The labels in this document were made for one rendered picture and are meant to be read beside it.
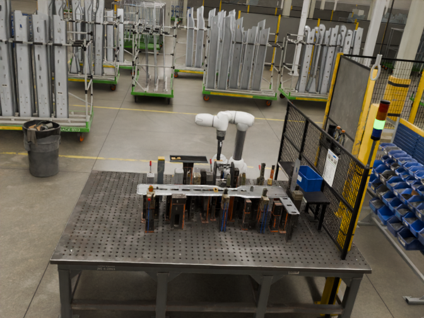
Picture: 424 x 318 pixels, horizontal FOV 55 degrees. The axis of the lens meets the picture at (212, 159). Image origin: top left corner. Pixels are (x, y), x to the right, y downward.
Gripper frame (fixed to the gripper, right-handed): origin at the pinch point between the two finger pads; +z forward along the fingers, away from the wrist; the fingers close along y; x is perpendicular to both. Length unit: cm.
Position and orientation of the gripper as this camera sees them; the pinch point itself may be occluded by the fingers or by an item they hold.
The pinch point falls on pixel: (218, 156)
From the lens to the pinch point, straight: 370.4
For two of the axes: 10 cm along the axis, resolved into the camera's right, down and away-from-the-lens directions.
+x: 9.9, 0.5, 1.3
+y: 1.0, 4.0, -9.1
